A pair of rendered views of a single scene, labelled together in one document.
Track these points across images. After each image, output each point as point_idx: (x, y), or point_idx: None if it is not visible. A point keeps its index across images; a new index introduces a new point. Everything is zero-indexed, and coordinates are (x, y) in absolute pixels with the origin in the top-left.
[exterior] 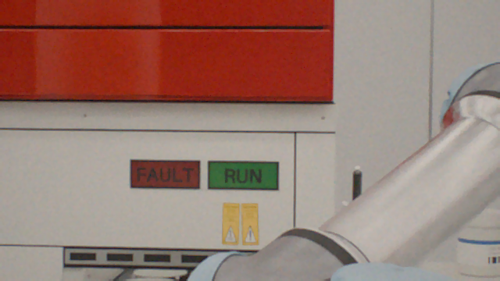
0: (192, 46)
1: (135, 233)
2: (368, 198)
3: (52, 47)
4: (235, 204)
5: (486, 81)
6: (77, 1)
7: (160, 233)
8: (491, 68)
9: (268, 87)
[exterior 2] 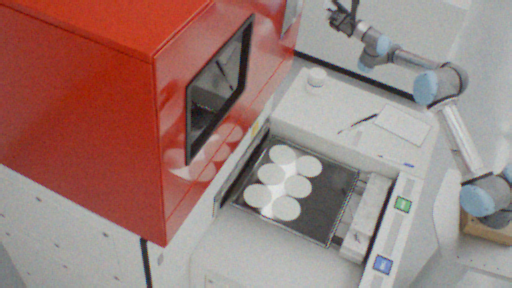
0: (268, 86)
1: (231, 167)
2: (474, 151)
3: (234, 134)
4: (254, 125)
5: (444, 88)
6: (243, 105)
7: (237, 158)
8: (439, 81)
9: (281, 79)
